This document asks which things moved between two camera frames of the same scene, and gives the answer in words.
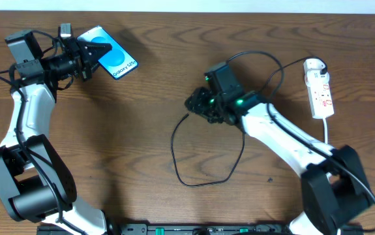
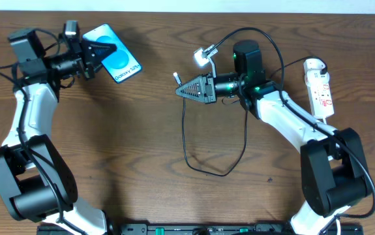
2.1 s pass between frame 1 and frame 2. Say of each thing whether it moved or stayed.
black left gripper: stayed
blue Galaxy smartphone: moved
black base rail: stayed
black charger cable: moved
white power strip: stayed
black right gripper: moved
